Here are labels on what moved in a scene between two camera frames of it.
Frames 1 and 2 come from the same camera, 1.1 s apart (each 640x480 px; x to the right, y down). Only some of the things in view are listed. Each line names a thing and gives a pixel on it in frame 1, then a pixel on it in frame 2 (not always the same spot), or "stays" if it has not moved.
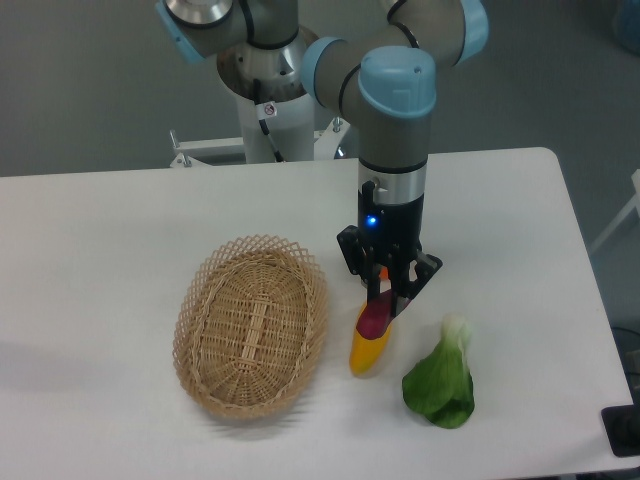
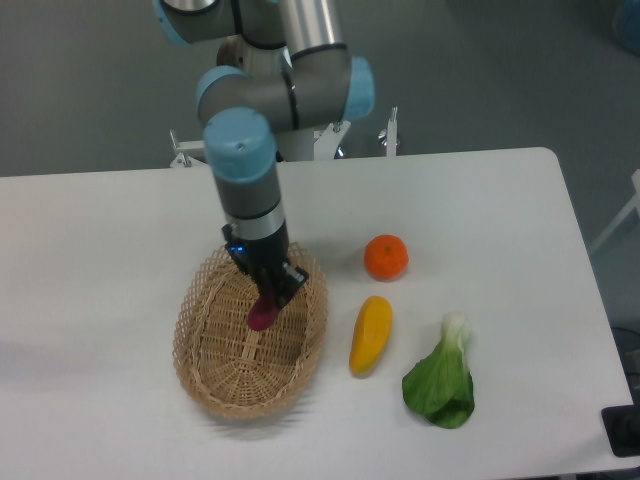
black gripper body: (388, 233) -> (267, 264)
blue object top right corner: (629, 25) stays
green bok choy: (441, 385) stays
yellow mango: (366, 353) stays
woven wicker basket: (250, 321) stays
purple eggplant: (376, 317) -> (262, 314)
